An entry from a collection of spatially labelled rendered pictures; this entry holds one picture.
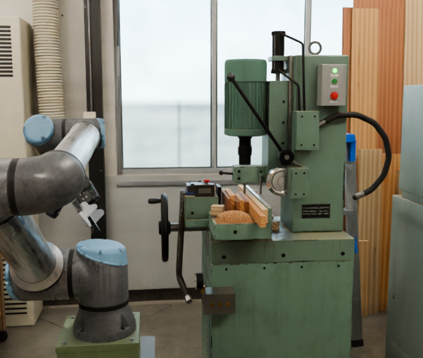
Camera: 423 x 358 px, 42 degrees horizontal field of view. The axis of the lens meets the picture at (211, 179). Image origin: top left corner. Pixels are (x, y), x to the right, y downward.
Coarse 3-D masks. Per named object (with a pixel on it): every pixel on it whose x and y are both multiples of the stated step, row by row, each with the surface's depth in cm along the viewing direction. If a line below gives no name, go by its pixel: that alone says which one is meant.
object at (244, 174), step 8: (232, 168) 233; (240, 168) 228; (248, 168) 228; (256, 168) 229; (264, 168) 229; (232, 176) 233; (240, 176) 229; (248, 176) 229; (256, 176) 229; (264, 176) 230
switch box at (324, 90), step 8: (328, 64) 212; (336, 64) 213; (344, 64) 213; (320, 72) 214; (328, 72) 212; (336, 72) 213; (344, 72) 213; (320, 80) 214; (328, 80) 213; (344, 80) 213; (320, 88) 214; (328, 88) 213; (336, 88) 214; (344, 88) 214; (320, 96) 214; (328, 96) 214; (344, 96) 214; (320, 104) 215; (328, 104) 214; (336, 104) 215; (344, 104) 215
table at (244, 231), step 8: (216, 216) 212; (192, 224) 219; (200, 224) 219; (208, 224) 219; (216, 224) 198; (224, 224) 198; (232, 224) 199; (240, 224) 199; (248, 224) 199; (256, 224) 200; (216, 232) 199; (224, 232) 199; (232, 232) 199; (240, 232) 200; (248, 232) 200; (256, 232) 200; (264, 232) 200
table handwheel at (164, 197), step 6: (162, 198) 225; (162, 204) 222; (162, 210) 220; (162, 216) 219; (162, 222) 218; (168, 222) 230; (162, 228) 218; (168, 228) 229; (174, 228) 231; (186, 228) 231; (192, 228) 231; (198, 228) 232; (204, 228) 232; (162, 234) 218; (168, 234) 219; (162, 240) 219; (168, 240) 219; (162, 246) 220; (168, 246) 220; (162, 252) 222; (168, 252) 222; (162, 258) 225
